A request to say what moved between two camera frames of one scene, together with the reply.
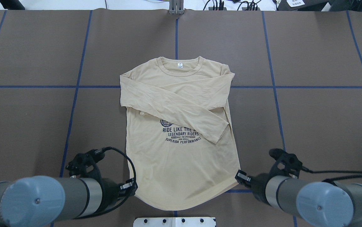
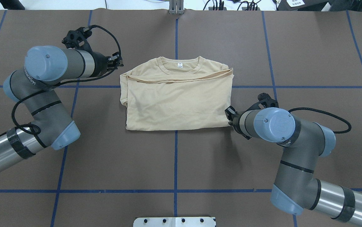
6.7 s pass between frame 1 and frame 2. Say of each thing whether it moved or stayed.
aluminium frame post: stayed
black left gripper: moved
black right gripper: moved
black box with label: stayed
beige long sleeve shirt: moved
